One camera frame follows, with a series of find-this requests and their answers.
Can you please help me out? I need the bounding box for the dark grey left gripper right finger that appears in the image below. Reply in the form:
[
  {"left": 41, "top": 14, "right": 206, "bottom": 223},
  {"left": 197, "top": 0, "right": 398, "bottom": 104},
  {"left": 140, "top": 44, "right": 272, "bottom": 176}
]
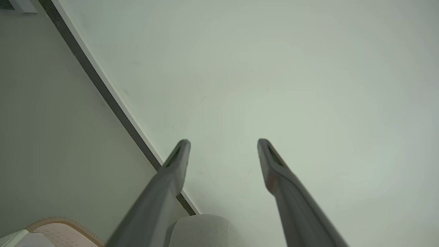
[{"left": 257, "top": 138, "right": 349, "bottom": 247}]

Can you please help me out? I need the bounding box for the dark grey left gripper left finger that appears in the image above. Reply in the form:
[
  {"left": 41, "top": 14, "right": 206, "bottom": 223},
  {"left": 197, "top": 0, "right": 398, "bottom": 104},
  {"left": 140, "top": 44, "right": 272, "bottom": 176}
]
[{"left": 106, "top": 139, "right": 191, "bottom": 247}]

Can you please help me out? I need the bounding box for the white perforated laundry basket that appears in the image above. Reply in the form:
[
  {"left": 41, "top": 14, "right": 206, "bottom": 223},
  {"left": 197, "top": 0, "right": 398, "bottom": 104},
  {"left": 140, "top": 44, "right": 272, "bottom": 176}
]
[{"left": 0, "top": 217, "right": 105, "bottom": 247}]

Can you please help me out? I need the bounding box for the grey fabric sofa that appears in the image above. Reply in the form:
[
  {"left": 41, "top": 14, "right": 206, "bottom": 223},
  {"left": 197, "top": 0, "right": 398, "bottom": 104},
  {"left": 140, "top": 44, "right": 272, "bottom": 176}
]
[{"left": 165, "top": 214, "right": 246, "bottom": 247}]

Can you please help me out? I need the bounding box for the black and white baseboard strip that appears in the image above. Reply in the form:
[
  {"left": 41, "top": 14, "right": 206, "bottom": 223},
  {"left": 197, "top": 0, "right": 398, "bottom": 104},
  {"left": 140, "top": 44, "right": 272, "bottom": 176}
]
[{"left": 37, "top": 0, "right": 200, "bottom": 216}]

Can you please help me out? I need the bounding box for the white wall outlet box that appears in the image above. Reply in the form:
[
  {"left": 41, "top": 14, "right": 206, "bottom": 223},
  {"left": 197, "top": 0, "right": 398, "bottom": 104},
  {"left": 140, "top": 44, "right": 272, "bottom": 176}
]
[{"left": 9, "top": 0, "right": 38, "bottom": 15}]

